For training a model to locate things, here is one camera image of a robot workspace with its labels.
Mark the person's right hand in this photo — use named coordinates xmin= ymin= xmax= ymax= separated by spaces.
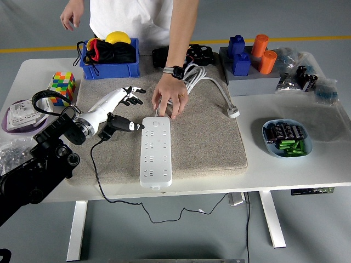
xmin=60 ymin=5 xmax=84 ymax=32

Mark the person's left hand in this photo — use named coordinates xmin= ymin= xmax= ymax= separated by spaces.
xmin=151 ymin=73 xmax=189 ymax=120

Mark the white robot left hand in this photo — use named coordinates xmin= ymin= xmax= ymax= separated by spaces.
xmin=76 ymin=85 xmax=146 ymax=135

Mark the black plug adapter with cord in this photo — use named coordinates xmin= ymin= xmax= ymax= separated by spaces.
xmin=90 ymin=120 xmax=229 ymax=224

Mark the white power strip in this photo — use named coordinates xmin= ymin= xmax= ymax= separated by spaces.
xmin=139 ymin=117 xmax=173 ymax=190

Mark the black wrist watch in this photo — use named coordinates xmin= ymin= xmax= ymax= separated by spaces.
xmin=162 ymin=65 xmax=186 ymax=80

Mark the colourful puzzle cube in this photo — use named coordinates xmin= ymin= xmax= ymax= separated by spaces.
xmin=47 ymin=71 xmax=76 ymax=107

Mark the blue plastic bin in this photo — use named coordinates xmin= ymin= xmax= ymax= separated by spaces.
xmin=79 ymin=37 xmax=140 ymax=81

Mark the black electronic device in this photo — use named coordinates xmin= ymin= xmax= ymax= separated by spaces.
xmin=152 ymin=43 xmax=216 ymax=68

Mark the yellow ball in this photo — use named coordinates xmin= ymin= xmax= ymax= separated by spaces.
xmin=105 ymin=31 xmax=132 ymax=44

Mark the person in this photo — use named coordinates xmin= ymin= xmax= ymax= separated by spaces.
xmin=89 ymin=0 xmax=176 ymax=54

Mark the grey-brown mat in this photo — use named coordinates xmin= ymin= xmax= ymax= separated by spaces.
xmin=63 ymin=53 xmax=248 ymax=186

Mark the blue block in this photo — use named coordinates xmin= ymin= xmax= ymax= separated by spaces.
xmin=232 ymin=52 xmax=252 ymax=77
xmin=227 ymin=35 xmax=246 ymax=59

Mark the grey block base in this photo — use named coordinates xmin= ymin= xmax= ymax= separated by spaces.
xmin=219 ymin=45 xmax=282 ymax=96

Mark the purple dish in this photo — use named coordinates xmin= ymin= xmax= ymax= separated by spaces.
xmin=1 ymin=100 xmax=52 ymax=136

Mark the clear bag of metal parts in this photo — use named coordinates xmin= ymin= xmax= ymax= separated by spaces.
xmin=0 ymin=136 xmax=36 ymax=176

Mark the orange cylinder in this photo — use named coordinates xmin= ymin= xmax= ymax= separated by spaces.
xmin=259 ymin=50 xmax=278 ymax=75
xmin=251 ymin=33 xmax=269 ymax=58

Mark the black battery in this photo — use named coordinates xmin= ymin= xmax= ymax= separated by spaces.
xmin=282 ymin=123 xmax=293 ymax=140
xmin=264 ymin=127 xmax=276 ymax=145
xmin=273 ymin=124 xmax=285 ymax=140
xmin=291 ymin=124 xmax=305 ymax=140

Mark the light blue dish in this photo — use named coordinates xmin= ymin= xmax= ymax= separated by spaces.
xmin=262 ymin=118 xmax=314 ymax=159

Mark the bag of silver screws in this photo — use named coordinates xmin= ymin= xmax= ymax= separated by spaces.
xmin=275 ymin=71 xmax=301 ymax=94

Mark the white table leg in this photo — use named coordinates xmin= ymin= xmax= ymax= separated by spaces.
xmin=66 ymin=201 xmax=88 ymax=262
xmin=259 ymin=191 xmax=287 ymax=249

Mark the bag of blue parts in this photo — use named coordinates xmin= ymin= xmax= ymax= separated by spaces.
xmin=312 ymin=78 xmax=339 ymax=106
xmin=274 ymin=46 xmax=299 ymax=73

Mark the metal box under table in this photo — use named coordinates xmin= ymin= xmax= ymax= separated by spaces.
xmin=228 ymin=192 xmax=250 ymax=206

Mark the bag of black components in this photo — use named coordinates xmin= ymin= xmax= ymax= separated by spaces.
xmin=295 ymin=65 xmax=319 ymax=93

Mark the large clear plastic bag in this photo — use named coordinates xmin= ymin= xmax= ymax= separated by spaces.
xmin=279 ymin=52 xmax=351 ymax=144

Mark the black table control panel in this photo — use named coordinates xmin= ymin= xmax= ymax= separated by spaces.
xmin=291 ymin=187 xmax=335 ymax=196

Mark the black drawstring pouch red trim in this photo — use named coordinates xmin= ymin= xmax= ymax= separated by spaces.
xmin=72 ymin=38 xmax=138 ymax=76

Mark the white power strip cord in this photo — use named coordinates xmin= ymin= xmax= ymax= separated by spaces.
xmin=155 ymin=63 xmax=241 ymax=119

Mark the white wall switch panel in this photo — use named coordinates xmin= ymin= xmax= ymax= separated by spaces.
xmin=7 ymin=98 xmax=54 ymax=132

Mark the thin black hanging cable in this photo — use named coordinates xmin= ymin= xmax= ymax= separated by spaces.
xmin=245 ymin=191 xmax=251 ymax=263

